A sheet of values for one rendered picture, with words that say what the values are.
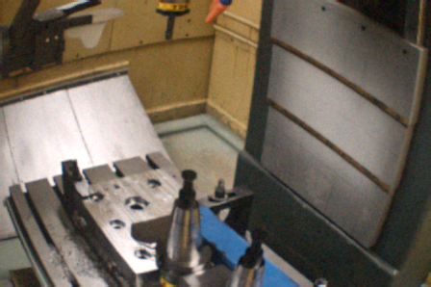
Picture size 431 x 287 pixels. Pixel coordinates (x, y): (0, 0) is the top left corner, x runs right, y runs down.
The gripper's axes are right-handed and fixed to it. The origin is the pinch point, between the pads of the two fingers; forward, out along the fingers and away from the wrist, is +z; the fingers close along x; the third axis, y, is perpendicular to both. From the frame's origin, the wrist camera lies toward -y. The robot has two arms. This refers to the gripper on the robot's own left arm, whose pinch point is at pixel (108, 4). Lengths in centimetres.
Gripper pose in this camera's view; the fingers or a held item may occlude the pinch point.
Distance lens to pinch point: 77.5
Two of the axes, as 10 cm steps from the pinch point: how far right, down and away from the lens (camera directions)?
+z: 8.2, -2.2, 5.2
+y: -0.8, 8.7, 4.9
